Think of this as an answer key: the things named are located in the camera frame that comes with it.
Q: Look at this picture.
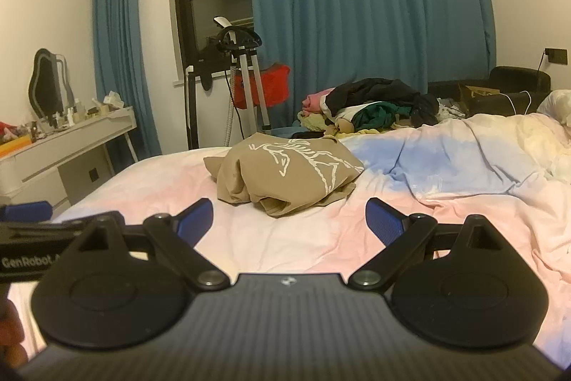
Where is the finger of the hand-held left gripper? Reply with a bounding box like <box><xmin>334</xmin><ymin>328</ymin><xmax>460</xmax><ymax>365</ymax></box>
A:
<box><xmin>0</xmin><ymin>201</ymin><xmax>85</xmax><ymax>236</ymax></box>

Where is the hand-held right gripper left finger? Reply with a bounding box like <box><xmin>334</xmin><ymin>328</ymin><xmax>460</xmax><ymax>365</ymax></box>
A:
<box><xmin>74</xmin><ymin>198</ymin><xmax>230</xmax><ymax>290</ymax></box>

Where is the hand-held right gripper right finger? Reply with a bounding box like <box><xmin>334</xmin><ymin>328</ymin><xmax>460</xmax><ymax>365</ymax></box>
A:
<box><xmin>348</xmin><ymin>198</ymin><xmax>505</xmax><ymax>292</ymax></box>

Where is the tan printed t-shirt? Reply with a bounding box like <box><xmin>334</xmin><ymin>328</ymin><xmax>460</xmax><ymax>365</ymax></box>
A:
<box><xmin>204</xmin><ymin>132</ymin><xmax>365</xmax><ymax>217</ymax></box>

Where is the person's left hand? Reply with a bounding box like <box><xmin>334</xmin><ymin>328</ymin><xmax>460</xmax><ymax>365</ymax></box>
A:
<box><xmin>0</xmin><ymin>300</ymin><xmax>26</xmax><ymax>369</ymax></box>

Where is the yellow box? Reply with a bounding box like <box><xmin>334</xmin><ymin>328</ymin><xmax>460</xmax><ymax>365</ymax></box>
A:
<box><xmin>0</xmin><ymin>137</ymin><xmax>33</xmax><ymax>159</ymax></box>

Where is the white dressing table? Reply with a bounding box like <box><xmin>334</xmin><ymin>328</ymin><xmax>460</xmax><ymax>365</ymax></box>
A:
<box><xmin>0</xmin><ymin>106</ymin><xmax>139</xmax><ymax>207</ymax></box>

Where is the pastel tie-dye quilt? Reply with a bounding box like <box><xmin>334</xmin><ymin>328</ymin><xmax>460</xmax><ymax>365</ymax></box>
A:
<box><xmin>9</xmin><ymin>111</ymin><xmax>571</xmax><ymax>368</ymax></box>

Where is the row of cosmetic bottles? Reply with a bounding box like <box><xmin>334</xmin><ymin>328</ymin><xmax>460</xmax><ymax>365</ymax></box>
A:
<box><xmin>27</xmin><ymin>95</ymin><xmax>105</xmax><ymax>141</ymax></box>

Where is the green garment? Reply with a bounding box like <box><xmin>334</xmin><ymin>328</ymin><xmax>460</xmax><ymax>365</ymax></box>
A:
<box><xmin>360</xmin><ymin>102</ymin><xmax>412</xmax><ymax>128</ymax></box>

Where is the white garment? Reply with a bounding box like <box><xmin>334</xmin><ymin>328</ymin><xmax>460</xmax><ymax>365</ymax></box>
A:
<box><xmin>321</xmin><ymin>100</ymin><xmax>380</xmax><ymax>124</ymax></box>

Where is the pale yellow garment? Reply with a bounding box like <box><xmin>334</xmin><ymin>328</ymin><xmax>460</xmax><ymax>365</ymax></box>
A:
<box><xmin>298</xmin><ymin>112</ymin><xmax>342</xmax><ymax>137</ymax></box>

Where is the wavy black framed mirror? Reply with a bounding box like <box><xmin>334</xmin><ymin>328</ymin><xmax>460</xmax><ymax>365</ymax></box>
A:
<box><xmin>28</xmin><ymin>47</ymin><xmax>74</xmax><ymax>118</ymax></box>

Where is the black garment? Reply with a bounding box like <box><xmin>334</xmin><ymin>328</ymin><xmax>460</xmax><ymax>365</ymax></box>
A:
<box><xmin>328</xmin><ymin>77</ymin><xmax>440</xmax><ymax>127</ymax></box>

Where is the patterned white cloth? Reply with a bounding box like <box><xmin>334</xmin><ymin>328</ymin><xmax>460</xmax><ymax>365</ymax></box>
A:
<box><xmin>437</xmin><ymin>97</ymin><xmax>465</xmax><ymax>121</ymax></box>

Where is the pink garment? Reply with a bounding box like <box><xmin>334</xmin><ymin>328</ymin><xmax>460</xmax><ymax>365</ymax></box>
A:
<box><xmin>302</xmin><ymin>89</ymin><xmax>335</xmax><ymax>114</ymax></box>

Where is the red cloth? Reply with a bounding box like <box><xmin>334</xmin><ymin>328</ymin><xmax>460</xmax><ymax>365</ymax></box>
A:
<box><xmin>234</xmin><ymin>64</ymin><xmax>290</xmax><ymax>109</ymax></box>

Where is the cardboard box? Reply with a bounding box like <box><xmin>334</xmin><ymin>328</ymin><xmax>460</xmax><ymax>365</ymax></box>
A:
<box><xmin>459</xmin><ymin>83</ymin><xmax>501</xmax><ymax>116</ymax></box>

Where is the garment steamer on stand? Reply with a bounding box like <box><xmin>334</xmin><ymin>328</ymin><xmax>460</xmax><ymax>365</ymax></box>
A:
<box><xmin>198</xmin><ymin>16</ymin><xmax>273</xmax><ymax>150</ymax></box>

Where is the black sofa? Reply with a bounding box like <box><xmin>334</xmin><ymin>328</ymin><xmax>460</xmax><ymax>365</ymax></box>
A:
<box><xmin>427</xmin><ymin>66</ymin><xmax>554</xmax><ymax>116</ymax></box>

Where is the narrow blue curtain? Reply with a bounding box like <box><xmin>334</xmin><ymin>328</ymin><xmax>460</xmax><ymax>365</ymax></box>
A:
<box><xmin>92</xmin><ymin>0</ymin><xmax>162</xmax><ymax>161</ymax></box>

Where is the white pillow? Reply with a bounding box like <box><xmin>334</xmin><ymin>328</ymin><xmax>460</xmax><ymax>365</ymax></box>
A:
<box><xmin>536</xmin><ymin>90</ymin><xmax>571</xmax><ymax>127</ymax></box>

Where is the white cable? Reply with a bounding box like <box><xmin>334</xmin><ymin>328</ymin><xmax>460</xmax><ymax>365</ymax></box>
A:
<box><xmin>500</xmin><ymin>90</ymin><xmax>535</xmax><ymax>115</ymax></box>

